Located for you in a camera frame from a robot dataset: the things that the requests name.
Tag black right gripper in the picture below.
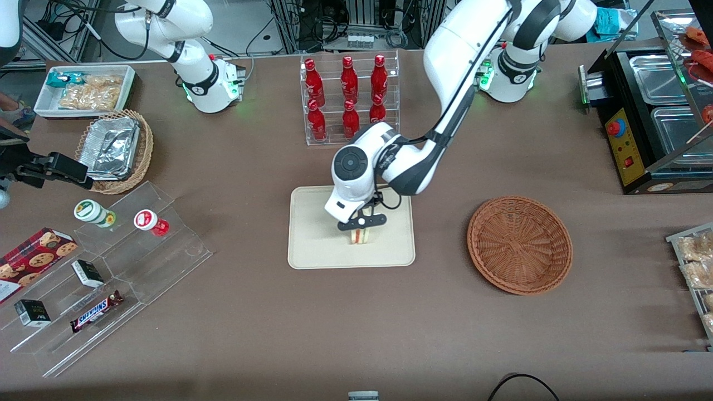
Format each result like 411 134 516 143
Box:
11 152 95 190

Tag cream plastic tray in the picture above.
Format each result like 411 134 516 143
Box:
287 183 417 270

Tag light wicker basket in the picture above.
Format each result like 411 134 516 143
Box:
75 109 154 195

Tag brown wicker basket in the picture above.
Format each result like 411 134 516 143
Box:
467 195 574 296

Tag stacked aluminium foil trays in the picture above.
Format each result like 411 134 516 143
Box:
77 116 141 181

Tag green label white drink bottle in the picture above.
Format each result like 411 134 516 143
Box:
74 199 117 228

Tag white rectangular snack bin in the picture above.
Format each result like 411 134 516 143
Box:
33 65 136 120

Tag person in patterned clothing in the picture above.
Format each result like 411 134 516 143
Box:
0 92 35 130

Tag clear bag of crackers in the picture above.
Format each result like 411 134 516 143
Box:
58 75 124 111

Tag teal snack packet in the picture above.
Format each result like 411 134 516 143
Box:
46 71 88 89

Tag clear acrylic bottle rack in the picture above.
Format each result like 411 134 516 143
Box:
300 50 401 147

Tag red white-capped drink bottle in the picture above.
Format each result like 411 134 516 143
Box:
134 209 170 237

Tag red cookie box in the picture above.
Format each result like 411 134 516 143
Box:
0 227 79 305

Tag small black box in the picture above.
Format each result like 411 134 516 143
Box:
14 299 52 327
71 259 105 288

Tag red cola bottle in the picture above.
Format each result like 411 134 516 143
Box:
340 56 359 104
368 94 387 125
370 54 389 103
304 58 326 107
307 100 328 142
341 100 361 140

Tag clear acrylic stepped stand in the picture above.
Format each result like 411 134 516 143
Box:
0 180 214 379

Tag Snickers chocolate bar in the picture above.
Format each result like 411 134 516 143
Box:
70 290 124 334

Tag aluminium equipment rack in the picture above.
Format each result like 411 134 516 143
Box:
271 0 447 55

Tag black food warmer appliance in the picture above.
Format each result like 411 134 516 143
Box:
578 8 713 195

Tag teal plastic bag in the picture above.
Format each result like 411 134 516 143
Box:
594 7 639 43

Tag black cable loop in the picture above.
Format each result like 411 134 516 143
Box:
487 373 561 401

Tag grey wire bread tray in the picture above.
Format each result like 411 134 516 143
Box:
665 223 713 353

